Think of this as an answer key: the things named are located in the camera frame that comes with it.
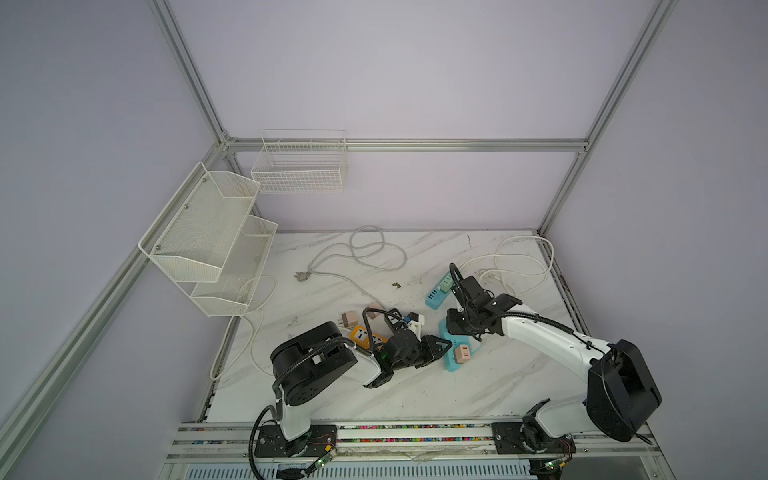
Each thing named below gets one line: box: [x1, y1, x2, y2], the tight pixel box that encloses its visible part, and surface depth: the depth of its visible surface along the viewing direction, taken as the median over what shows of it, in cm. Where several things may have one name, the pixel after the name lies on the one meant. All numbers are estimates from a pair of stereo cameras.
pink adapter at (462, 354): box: [454, 344, 471, 364], surface depth 80 cm
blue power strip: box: [425, 271, 452, 311], surface depth 100 cm
